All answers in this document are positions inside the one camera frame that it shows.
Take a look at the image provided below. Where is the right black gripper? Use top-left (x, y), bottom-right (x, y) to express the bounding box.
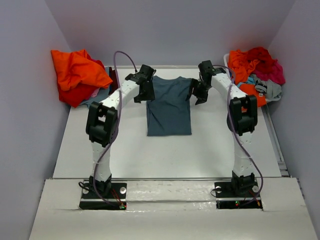
top-left (185, 78), bottom-right (212, 106)

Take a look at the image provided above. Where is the blue-grey t shirt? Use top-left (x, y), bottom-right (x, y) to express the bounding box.
top-left (146, 76), bottom-right (192, 137)

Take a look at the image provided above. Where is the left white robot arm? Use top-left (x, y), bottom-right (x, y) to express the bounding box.
top-left (85, 64), bottom-right (156, 198)

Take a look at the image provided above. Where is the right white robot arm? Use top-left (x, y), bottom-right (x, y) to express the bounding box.
top-left (186, 60), bottom-right (258, 196)

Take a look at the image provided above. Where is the dark maroon folded t shirt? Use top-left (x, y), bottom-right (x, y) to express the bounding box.
top-left (108, 67), bottom-right (119, 95)

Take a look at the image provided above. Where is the light blue folded t shirt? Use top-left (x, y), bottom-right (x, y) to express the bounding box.
top-left (80, 87), bottom-right (109, 108)

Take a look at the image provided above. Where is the orange crumpled t shirt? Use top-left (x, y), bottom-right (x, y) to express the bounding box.
top-left (227, 50), bottom-right (267, 107)

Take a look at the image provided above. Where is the pink folded t shirt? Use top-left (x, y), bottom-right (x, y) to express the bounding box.
top-left (90, 87), bottom-right (103, 98)

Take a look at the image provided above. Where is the cyan crumpled t shirt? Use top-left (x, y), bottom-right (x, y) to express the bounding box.
top-left (237, 77), bottom-right (256, 88)

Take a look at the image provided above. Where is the red folded t shirt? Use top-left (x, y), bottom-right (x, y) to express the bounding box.
top-left (57, 83), bottom-right (99, 108)

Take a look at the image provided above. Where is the orange folded t shirt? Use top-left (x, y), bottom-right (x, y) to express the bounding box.
top-left (50, 49), bottom-right (113, 92)

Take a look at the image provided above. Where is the red crumpled t shirt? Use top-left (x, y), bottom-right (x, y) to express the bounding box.
top-left (247, 46), bottom-right (275, 74)

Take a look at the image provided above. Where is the grey crumpled t shirt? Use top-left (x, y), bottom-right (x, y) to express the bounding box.
top-left (250, 74), bottom-right (282, 102)

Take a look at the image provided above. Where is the magenta crumpled t shirt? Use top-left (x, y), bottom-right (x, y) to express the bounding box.
top-left (253, 59), bottom-right (286, 86)

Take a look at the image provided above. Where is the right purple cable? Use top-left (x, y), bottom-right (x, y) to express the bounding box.
top-left (213, 65), bottom-right (264, 207)

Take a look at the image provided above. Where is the purple cable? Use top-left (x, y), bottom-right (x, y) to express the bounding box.
top-left (92, 50), bottom-right (138, 208)
top-left (213, 65), bottom-right (264, 207)

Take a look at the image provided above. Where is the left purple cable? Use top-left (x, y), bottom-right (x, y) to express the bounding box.
top-left (92, 50), bottom-right (138, 208)

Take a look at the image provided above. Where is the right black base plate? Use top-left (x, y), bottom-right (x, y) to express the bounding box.
top-left (210, 181), bottom-right (263, 210)

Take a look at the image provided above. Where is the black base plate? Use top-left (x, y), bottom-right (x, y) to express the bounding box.
top-left (210, 181), bottom-right (263, 210)
top-left (78, 181), bottom-right (127, 211)

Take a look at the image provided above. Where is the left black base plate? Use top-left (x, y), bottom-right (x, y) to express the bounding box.
top-left (78, 181), bottom-right (127, 211)

